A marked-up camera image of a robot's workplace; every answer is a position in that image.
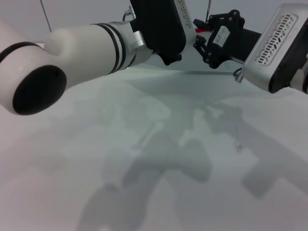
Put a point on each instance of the metal right wrist connector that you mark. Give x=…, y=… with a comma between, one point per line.
x=239, y=78

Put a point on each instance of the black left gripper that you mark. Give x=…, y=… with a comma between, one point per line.
x=169, y=59

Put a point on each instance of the silver vented right wrist housing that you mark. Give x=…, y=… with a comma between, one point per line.
x=272, y=45

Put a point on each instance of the metal left wrist connector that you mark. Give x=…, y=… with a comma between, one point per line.
x=129, y=12

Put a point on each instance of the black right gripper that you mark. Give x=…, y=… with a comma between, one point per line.
x=238, y=43

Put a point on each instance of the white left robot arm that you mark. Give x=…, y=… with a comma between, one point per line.
x=79, y=53

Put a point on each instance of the metal wrist connector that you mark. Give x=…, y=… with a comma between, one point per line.
x=129, y=12
x=239, y=78

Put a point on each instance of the red-edged transparent document bag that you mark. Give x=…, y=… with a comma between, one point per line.
x=201, y=30

